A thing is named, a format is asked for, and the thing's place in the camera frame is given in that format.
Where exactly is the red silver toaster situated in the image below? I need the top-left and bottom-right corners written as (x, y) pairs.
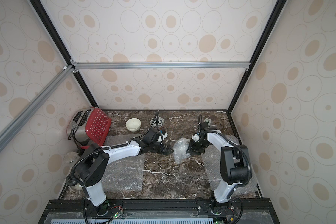
top-left (66, 107), bottom-right (112, 149)

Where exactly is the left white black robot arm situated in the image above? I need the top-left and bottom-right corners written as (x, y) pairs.
top-left (66, 140), bottom-right (174, 208)

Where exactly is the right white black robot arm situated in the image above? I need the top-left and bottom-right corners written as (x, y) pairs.
top-left (186, 130), bottom-right (253, 209)

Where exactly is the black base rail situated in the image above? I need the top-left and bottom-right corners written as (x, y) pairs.
top-left (39, 198), bottom-right (279, 224)

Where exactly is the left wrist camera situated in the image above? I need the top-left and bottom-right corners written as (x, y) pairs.
top-left (143, 129), bottom-right (168, 144)

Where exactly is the upper glass jar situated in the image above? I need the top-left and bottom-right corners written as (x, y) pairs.
top-left (63, 152), bottom-right (79, 163)

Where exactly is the diagonal aluminium frame bar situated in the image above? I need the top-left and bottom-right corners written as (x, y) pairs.
top-left (0, 65), bottom-right (74, 153)

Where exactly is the plain cream bowl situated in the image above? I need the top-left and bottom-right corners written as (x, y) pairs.
top-left (126, 118), bottom-right (141, 132)

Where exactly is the white green small device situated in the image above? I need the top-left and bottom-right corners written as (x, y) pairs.
top-left (203, 118), bottom-right (212, 126)

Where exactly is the horizontal aluminium frame bar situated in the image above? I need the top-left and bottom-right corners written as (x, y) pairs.
top-left (73, 61), bottom-right (251, 69)

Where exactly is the glass jar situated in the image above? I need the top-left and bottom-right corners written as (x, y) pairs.
top-left (63, 152), bottom-right (79, 163)
top-left (65, 176), bottom-right (82, 190)

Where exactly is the lower glass jar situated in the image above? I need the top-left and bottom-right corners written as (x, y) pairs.
top-left (65, 176), bottom-right (82, 190)

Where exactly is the black white patterned bowl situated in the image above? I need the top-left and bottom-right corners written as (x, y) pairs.
top-left (149, 116), bottom-right (165, 129)

